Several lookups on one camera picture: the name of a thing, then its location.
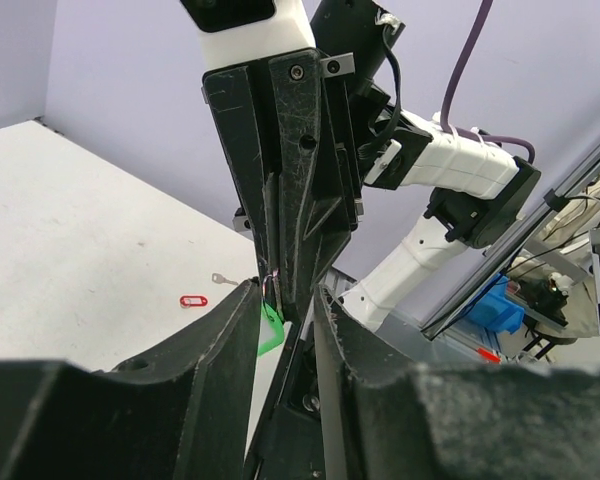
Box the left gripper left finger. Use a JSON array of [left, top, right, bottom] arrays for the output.
[[0, 279, 260, 479]]

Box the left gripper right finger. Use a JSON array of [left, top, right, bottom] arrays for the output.
[[314, 286, 600, 479]]

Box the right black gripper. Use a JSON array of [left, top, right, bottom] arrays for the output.
[[202, 49, 360, 320]]

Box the green key tag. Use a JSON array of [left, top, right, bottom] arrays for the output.
[[257, 299, 285, 357]]

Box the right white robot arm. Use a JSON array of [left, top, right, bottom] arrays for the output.
[[185, 1, 540, 329]]

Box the red key tag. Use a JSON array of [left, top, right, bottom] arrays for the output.
[[179, 295, 208, 308]]

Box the blue plastic bin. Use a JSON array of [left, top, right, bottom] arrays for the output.
[[465, 282, 525, 334]]

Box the person in background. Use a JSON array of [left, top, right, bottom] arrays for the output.
[[509, 174, 600, 340]]

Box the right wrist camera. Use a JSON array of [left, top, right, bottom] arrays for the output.
[[181, 0, 316, 72]]

